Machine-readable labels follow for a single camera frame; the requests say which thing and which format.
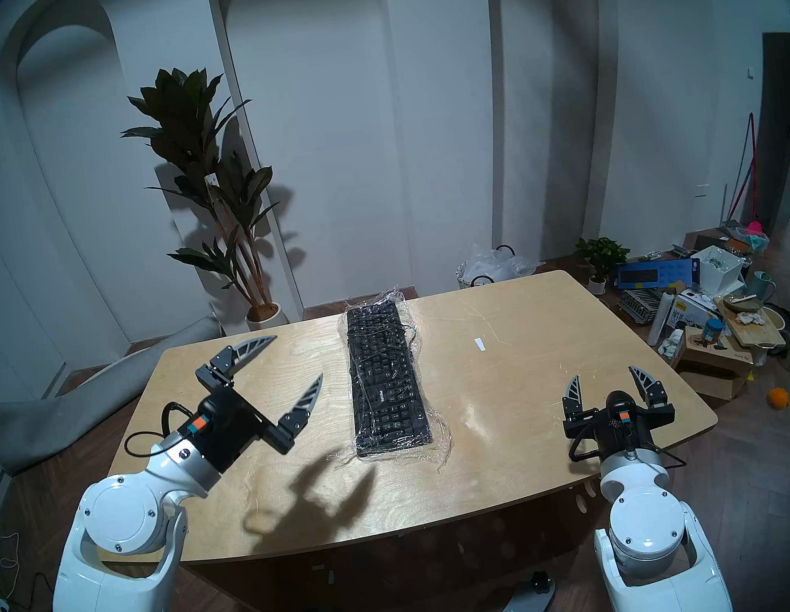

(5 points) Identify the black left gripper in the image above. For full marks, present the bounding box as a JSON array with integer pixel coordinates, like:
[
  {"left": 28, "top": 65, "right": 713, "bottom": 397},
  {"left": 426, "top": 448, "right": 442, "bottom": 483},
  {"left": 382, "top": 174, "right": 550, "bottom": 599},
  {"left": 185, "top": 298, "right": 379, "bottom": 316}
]
[{"left": 186, "top": 330, "right": 335, "bottom": 477}]

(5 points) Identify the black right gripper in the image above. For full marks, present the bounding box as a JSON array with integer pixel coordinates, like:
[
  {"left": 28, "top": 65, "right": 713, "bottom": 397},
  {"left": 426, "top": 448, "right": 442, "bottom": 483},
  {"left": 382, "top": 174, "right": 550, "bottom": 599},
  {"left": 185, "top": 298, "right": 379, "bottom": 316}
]
[{"left": 558, "top": 361, "right": 680, "bottom": 464}]

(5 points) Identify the clear plastic wrapping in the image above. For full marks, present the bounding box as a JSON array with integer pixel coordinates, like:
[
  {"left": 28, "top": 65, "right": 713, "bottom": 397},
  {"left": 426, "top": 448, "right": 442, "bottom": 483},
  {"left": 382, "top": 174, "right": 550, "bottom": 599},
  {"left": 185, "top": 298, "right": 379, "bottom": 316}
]
[{"left": 330, "top": 281, "right": 457, "bottom": 483}]

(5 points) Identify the black computer keyboard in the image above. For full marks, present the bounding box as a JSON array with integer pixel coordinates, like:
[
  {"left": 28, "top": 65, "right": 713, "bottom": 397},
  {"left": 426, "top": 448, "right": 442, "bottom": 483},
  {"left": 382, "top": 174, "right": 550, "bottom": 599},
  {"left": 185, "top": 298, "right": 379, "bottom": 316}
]
[{"left": 335, "top": 297, "right": 435, "bottom": 459}]

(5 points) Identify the blue keyboard box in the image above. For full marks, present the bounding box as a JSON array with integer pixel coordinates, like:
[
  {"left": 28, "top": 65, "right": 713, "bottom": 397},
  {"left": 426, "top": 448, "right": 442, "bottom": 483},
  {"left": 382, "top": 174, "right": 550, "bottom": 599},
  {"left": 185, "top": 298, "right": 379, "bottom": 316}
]
[{"left": 614, "top": 253, "right": 703, "bottom": 298}]

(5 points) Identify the white paper roll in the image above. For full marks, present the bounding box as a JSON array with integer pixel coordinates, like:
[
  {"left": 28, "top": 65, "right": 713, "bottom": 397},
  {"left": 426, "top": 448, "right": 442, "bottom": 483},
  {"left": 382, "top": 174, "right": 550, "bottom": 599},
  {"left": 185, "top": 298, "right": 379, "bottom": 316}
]
[{"left": 642, "top": 291, "right": 683, "bottom": 347}]

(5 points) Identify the metal dish rack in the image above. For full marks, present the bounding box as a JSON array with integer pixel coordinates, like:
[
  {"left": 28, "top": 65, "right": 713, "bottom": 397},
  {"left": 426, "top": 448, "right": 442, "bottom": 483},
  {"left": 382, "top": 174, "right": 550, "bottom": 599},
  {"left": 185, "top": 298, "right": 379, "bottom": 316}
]
[{"left": 615, "top": 284, "right": 668, "bottom": 329}]

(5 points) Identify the brown cardboard box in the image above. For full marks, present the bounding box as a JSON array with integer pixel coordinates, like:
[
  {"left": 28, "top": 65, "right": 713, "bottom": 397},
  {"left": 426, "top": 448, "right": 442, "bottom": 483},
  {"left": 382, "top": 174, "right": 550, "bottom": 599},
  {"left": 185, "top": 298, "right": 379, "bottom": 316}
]
[{"left": 670, "top": 318, "right": 760, "bottom": 408}]

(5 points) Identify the white yellow product box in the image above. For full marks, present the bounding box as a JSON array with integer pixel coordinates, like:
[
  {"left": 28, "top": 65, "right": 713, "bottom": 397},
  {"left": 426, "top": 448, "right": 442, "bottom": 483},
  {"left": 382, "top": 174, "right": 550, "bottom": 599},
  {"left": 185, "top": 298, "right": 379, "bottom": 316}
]
[{"left": 670, "top": 286, "right": 723, "bottom": 332}]

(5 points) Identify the small green potted plant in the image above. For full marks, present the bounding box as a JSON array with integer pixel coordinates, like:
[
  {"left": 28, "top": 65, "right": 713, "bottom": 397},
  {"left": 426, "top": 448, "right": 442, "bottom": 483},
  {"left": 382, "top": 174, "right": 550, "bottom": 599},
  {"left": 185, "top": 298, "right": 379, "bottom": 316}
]
[{"left": 572, "top": 231, "right": 636, "bottom": 298}]

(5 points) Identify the wooden cutting board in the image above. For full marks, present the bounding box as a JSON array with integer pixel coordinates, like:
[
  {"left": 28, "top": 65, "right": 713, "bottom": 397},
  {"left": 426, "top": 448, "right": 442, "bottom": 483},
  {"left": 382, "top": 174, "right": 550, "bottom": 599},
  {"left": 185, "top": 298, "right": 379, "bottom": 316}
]
[{"left": 715, "top": 288, "right": 788, "bottom": 357}]

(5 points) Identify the white open box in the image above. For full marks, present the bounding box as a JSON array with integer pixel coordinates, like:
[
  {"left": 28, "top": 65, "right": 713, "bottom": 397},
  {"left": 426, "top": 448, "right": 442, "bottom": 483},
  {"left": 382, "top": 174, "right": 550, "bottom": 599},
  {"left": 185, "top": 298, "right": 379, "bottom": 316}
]
[{"left": 690, "top": 241, "right": 755, "bottom": 300}]

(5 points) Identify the white basket with plastic bags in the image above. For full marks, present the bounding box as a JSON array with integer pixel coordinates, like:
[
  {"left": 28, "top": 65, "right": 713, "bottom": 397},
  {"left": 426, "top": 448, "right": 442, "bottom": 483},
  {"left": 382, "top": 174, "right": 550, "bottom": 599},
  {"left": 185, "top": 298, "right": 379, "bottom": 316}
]
[{"left": 451, "top": 237, "right": 541, "bottom": 291}]

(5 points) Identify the teal mug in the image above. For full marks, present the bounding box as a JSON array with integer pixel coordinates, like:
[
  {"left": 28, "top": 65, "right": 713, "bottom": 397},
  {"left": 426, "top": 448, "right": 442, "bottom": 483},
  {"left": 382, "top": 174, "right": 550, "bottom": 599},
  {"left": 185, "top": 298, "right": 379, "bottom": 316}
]
[{"left": 744, "top": 268, "right": 780, "bottom": 307}]

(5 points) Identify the grey bean bag cushion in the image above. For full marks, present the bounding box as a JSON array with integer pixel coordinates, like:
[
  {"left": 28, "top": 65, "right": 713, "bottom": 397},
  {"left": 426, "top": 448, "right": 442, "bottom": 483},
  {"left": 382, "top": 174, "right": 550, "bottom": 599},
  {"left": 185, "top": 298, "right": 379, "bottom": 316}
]
[{"left": 0, "top": 312, "right": 240, "bottom": 478}]

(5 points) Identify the tall potted leafy plant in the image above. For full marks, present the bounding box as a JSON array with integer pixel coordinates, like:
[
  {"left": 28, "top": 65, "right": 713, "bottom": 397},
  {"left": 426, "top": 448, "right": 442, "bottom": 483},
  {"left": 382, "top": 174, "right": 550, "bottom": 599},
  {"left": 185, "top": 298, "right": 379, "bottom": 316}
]
[{"left": 112, "top": 54, "right": 298, "bottom": 346}]

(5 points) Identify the dark door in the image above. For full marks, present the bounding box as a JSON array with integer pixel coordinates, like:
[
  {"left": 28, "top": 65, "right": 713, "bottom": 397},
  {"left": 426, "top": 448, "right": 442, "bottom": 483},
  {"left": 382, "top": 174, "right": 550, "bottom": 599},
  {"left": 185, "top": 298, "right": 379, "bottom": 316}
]
[{"left": 737, "top": 27, "right": 790, "bottom": 236}]

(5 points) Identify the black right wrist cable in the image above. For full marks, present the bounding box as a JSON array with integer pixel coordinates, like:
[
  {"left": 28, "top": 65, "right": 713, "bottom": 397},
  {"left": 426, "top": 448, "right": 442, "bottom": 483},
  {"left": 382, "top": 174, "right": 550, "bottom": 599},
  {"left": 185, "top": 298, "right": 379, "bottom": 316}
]
[{"left": 563, "top": 408, "right": 688, "bottom": 483}]

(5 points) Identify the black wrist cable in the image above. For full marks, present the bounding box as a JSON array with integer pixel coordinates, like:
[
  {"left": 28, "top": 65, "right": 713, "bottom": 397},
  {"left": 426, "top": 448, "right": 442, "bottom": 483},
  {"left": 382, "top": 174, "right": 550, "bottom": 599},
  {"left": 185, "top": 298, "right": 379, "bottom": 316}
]
[
  {"left": 563, "top": 408, "right": 688, "bottom": 483},
  {"left": 120, "top": 399, "right": 201, "bottom": 462}
]

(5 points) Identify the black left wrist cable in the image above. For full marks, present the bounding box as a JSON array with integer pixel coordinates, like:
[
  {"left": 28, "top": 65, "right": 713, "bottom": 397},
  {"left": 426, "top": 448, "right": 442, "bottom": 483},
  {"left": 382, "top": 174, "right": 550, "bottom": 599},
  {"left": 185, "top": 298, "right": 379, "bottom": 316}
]
[{"left": 120, "top": 399, "right": 201, "bottom": 462}]

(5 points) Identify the red handled broom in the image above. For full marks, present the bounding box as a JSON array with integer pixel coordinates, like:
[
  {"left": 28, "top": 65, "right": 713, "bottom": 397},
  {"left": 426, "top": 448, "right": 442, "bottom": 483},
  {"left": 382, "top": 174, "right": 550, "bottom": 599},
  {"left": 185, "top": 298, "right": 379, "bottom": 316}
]
[{"left": 712, "top": 112, "right": 773, "bottom": 242}]

